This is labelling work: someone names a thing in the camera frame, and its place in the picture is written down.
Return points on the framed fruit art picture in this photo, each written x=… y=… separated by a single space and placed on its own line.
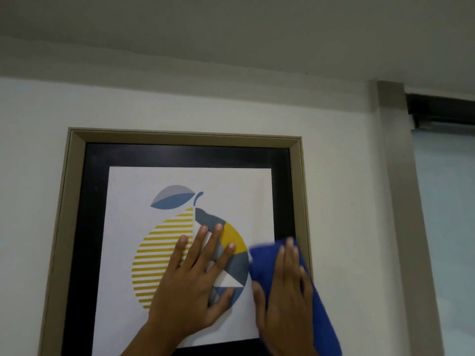
x=122 y=203

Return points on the person's left middle finger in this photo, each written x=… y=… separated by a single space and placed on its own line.
x=212 y=245

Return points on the person's right middle finger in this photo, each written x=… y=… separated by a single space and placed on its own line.
x=292 y=265

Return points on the person's left hand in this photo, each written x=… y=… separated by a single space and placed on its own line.
x=182 y=296

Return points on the person's right hand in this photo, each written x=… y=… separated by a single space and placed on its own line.
x=287 y=315

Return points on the person's right thumb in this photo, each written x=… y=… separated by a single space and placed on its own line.
x=258 y=304

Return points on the black roller blind housing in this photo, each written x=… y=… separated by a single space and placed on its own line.
x=441 y=109

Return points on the person's left thumb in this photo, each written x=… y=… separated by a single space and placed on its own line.
x=222 y=302

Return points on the white roller window blind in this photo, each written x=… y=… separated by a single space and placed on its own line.
x=449 y=226

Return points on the blue cleaning cloth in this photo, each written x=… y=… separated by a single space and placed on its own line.
x=323 y=315

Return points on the beige window frame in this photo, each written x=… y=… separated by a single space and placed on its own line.
x=402 y=203

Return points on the person's left forearm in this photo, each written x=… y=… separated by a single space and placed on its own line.
x=152 y=342

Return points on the person's left little finger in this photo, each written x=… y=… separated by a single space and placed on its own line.
x=177 y=255

